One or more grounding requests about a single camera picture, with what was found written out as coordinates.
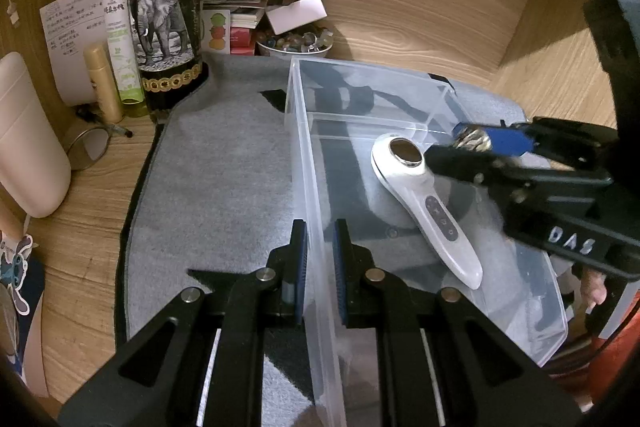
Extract cartoon sticker card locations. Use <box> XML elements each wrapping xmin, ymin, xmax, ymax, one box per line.
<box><xmin>1</xmin><ymin>233</ymin><xmax>49</xmax><ymax>398</ymax></box>

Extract dark wine bottle elephant label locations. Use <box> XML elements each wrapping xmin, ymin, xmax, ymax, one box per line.
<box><xmin>128</xmin><ymin>0</ymin><xmax>208</xmax><ymax>116</ymax></box>

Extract stack of books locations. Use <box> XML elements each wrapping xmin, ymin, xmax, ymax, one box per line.
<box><xmin>201</xmin><ymin>0</ymin><xmax>268</xmax><ymax>56</ymax></box>

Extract beige cup with handle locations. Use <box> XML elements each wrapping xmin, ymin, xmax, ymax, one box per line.
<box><xmin>1</xmin><ymin>52</ymin><xmax>72</xmax><ymax>218</ymax></box>

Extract operator hand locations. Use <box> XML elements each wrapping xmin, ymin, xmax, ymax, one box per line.
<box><xmin>580</xmin><ymin>268</ymin><xmax>608</xmax><ymax>313</ymax></box>

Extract green white spray bottle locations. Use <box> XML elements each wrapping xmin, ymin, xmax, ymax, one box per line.
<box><xmin>102</xmin><ymin>0</ymin><xmax>145</xmax><ymax>115</ymax></box>

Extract white handheld massager device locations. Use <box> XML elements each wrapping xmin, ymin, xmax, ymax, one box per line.
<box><xmin>370</xmin><ymin>133</ymin><xmax>484</xmax><ymax>291</ymax></box>

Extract handwritten white paper note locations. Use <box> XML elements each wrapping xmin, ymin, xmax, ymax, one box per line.
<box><xmin>39</xmin><ymin>0</ymin><xmax>106</xmax><ymax>106</ymax></box>

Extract grey felt mat black letters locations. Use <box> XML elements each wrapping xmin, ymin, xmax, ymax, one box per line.
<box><xmin>115</xmin><ymin>51</ymin><xmax>532</xmax><ymax>427</ymax></box>

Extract gold lotion tube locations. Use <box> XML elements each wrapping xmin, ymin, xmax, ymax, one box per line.
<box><xmin>84</xmin><ymin>42</ymin><xmax>124</xmax><ymax>124</ymax></box>

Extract clear plastic storage bin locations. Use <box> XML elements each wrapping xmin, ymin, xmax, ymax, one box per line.
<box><xmin>285</xmin><ymin>58</ymin><xmax>567</xmax><ymax>426</ymax></box>

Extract round hand mirror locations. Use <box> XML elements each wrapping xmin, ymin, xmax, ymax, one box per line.
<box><xmin>62</xmin><ymin>107</ymin><xmax>134</xmax><ymax>171</ymax></box>

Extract white bowl of stones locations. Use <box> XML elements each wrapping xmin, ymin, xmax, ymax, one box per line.
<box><xmin>254</xmin><ymin>25</ymin><xmax>334</xmax><ymax>60</ymax></box>

